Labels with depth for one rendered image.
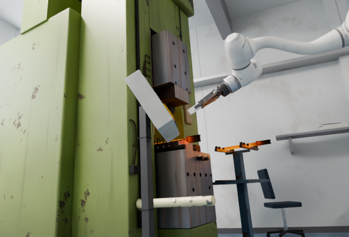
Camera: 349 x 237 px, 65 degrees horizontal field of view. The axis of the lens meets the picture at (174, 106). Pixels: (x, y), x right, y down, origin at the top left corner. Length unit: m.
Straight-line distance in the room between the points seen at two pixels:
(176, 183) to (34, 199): 0.88
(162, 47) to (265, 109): 3.15
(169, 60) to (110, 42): 0.40
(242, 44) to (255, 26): 4.09
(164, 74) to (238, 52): 0.67
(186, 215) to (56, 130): 0.95
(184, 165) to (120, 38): 0.90
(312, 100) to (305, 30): 1.23
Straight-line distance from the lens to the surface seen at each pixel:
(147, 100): 1.19
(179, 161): 1.70
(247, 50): 1.38
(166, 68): 1.88
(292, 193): 4.68
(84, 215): 1.78
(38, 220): 1.94
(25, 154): 2.12
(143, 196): 1.30
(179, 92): 1.91
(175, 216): 1.73
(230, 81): 1.44
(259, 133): 4.77
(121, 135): 1.61
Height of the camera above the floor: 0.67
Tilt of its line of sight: 17 degrees up
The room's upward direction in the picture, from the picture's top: 4 degrees counter-clockwise
